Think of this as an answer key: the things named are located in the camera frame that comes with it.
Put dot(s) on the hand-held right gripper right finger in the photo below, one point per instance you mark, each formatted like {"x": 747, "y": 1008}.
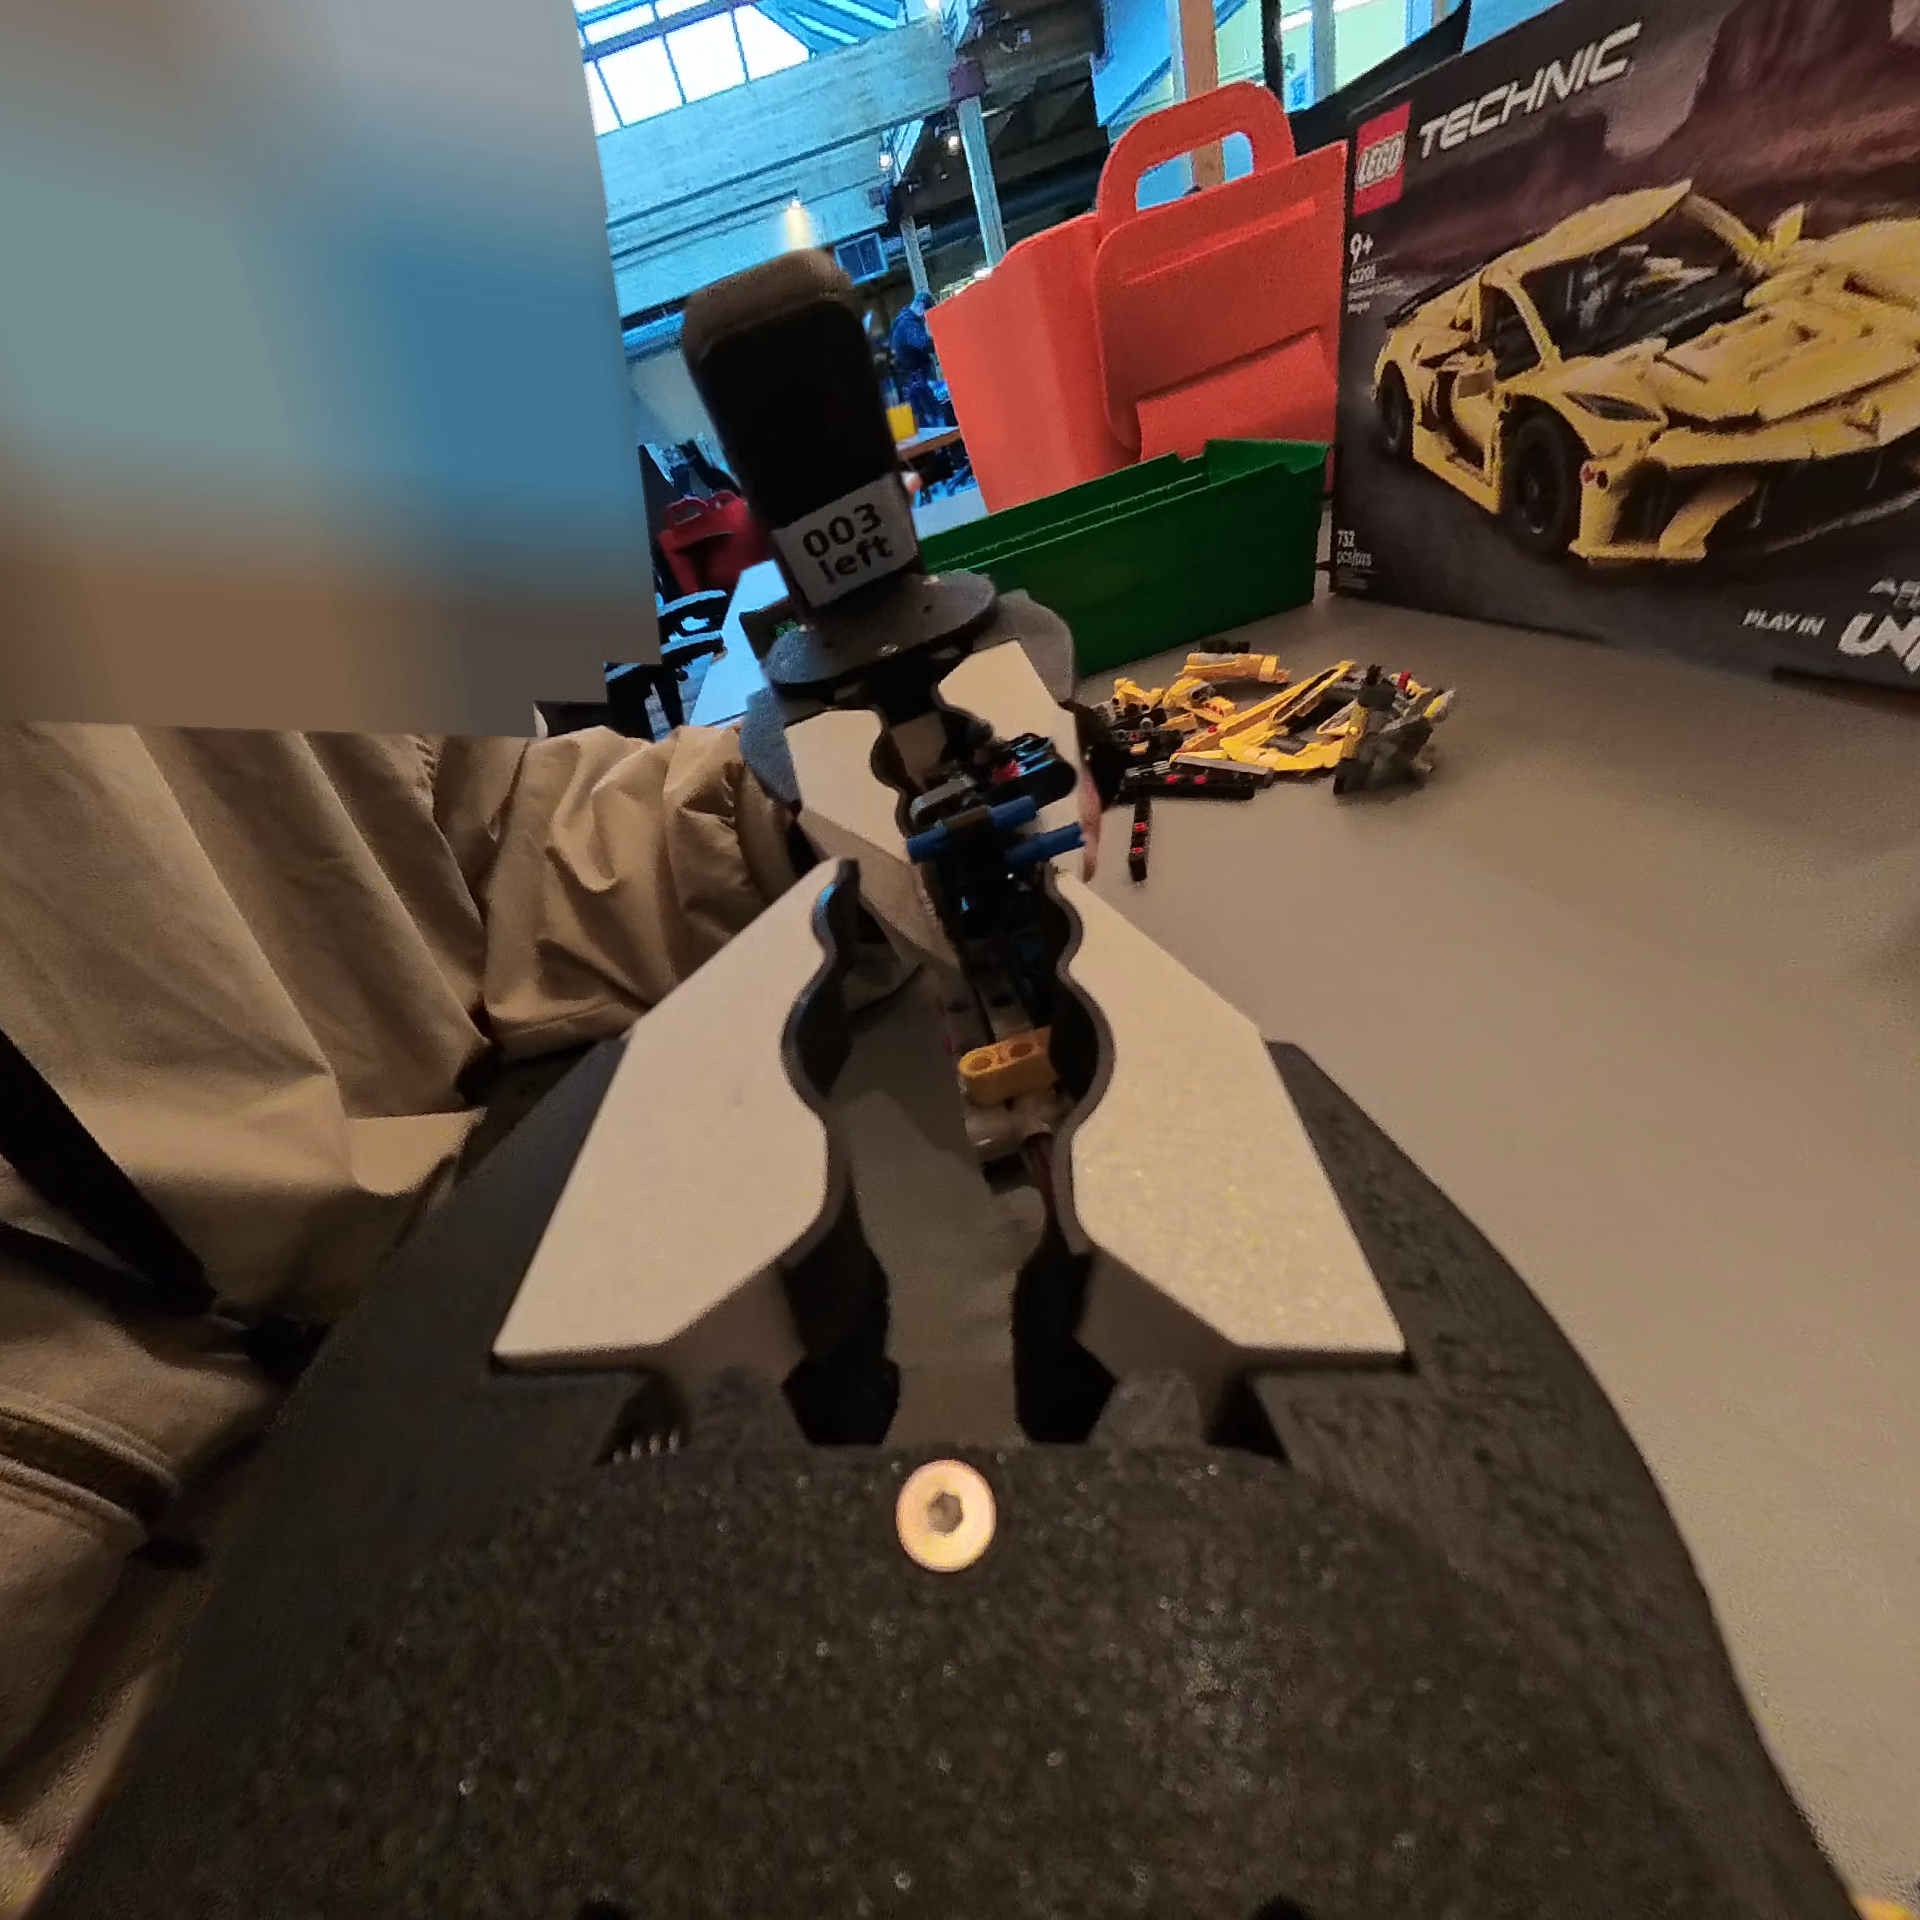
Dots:
{"x": 1229, "y": 1200}

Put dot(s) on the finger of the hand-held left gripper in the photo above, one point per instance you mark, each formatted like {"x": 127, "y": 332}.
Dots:
{"x": 1019, "y": 692}
{"x": 849, "y": 780}

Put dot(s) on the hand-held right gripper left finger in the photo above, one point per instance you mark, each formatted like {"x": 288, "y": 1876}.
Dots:
{"x": 674, "y": 1184}

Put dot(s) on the toy brick chassis assembly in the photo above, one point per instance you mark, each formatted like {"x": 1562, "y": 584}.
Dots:
{"x": 996, "y": 902}

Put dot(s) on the person's left forearm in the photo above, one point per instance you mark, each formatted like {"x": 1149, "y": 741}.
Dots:
{"x": 628, "y": 869}

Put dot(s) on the grey desk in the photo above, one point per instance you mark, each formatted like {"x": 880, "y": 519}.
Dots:
{"x": 1575, "y": 1051}

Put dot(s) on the red chair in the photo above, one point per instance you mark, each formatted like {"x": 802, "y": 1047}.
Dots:
{"x": 713, "y": 540}

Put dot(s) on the white table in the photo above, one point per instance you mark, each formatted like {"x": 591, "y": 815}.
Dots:
{"x": 743, "y": 630}

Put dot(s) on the black toy beam red pins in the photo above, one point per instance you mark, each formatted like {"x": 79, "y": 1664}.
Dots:
{"x": 1141, "y": 839}

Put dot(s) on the green plastic bin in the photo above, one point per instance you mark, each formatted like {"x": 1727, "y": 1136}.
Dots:
{"x": 1170, "y": 556}

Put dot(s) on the black office chair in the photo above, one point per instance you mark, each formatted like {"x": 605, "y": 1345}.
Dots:
{"x": 668, "y": 662}

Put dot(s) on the pile of yellow toy bricks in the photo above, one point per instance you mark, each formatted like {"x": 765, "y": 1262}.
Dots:
{"x": 1290, "y": 721}

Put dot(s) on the orange plastic carry case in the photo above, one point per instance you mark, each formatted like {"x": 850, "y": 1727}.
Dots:
{"x": 1170, "y": 301}

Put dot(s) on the toy car box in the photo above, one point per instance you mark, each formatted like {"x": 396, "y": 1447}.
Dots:
{"x": 1650, "y": 375}

